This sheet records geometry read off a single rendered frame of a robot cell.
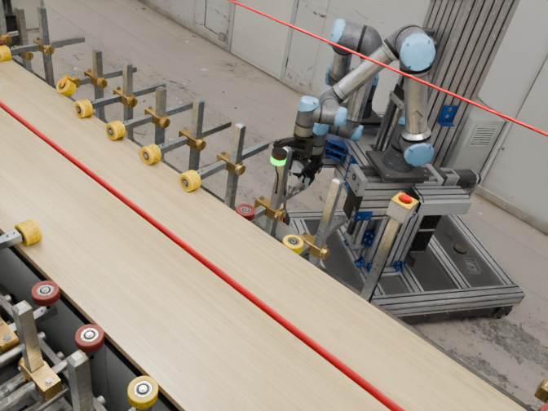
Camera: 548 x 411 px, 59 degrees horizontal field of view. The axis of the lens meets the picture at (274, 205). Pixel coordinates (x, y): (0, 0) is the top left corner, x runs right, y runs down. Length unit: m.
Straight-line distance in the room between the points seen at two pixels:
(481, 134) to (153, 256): 1.64
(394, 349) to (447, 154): 1.24
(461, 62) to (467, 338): 1.61
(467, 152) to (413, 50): 0.88
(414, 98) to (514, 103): 2.30
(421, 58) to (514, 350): 1.97
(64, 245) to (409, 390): 1.22
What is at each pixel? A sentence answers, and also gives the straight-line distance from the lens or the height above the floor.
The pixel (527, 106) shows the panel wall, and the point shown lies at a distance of 4.18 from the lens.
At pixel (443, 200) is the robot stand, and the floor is 0.95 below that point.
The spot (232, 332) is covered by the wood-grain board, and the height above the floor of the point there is 0.90.
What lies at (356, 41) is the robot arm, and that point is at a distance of 2.18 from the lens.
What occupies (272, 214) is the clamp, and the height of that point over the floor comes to 0.85.
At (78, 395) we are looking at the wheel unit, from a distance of 1.28.
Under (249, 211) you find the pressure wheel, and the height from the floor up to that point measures 0.91.
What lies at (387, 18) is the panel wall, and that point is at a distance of 4.62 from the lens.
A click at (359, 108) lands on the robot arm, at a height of 1.24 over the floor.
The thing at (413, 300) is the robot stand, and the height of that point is 0.23.
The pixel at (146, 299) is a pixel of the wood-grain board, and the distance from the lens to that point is 1.63.
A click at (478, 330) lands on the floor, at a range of 3.25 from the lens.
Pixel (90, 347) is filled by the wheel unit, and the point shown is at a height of 0.90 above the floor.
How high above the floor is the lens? 2.13
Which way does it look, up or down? 37 degrees down
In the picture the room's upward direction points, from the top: 12 degrees clockwise
